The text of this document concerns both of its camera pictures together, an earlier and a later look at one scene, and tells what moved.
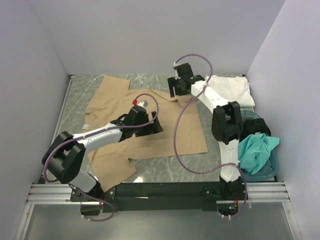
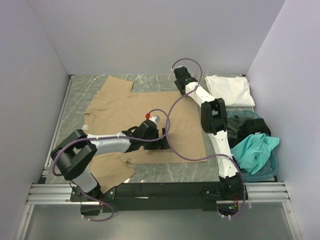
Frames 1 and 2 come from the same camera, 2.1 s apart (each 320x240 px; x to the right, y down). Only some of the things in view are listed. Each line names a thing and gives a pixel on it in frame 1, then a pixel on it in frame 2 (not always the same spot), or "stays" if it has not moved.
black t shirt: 252,126 stays
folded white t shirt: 232,88 stays
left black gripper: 152,128 → 160,144
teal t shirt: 254,150 stays
